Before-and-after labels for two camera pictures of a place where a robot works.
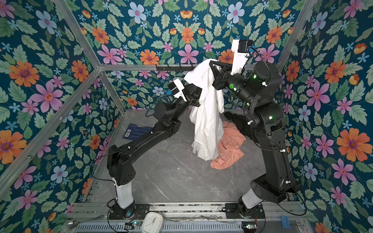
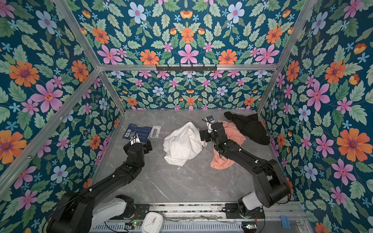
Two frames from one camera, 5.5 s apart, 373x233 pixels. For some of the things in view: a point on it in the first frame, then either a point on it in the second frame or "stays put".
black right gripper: [223, 78] → [207, 135]
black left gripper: [190, 92] → [145, 150]
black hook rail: [179, 67] stays put
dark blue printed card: [134, 132] stays put
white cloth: [206, 119] → [183, 143]
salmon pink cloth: [231, 147] stays put
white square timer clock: [153, 223] stays put
